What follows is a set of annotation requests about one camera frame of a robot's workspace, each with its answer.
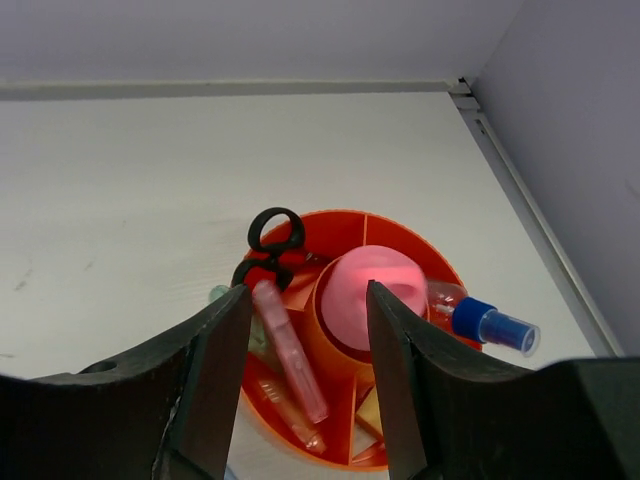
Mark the orange highlighter pen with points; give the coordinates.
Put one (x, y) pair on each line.
(305, 432)

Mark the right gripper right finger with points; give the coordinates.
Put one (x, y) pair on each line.
(451, 412)

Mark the orange round container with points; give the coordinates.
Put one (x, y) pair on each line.
(345, 375)

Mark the aluminium rail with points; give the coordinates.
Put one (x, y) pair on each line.
(583, 307)

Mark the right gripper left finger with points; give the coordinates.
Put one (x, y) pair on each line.
(164, 409)

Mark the green highlighter pen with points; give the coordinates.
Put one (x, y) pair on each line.
(259, 344)

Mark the pink glue bottle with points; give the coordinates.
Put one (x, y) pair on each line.
(343, 301)

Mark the pink highlighter pen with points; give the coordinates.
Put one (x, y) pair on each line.
(291, 354)

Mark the black scissors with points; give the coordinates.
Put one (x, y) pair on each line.
(282, 258)

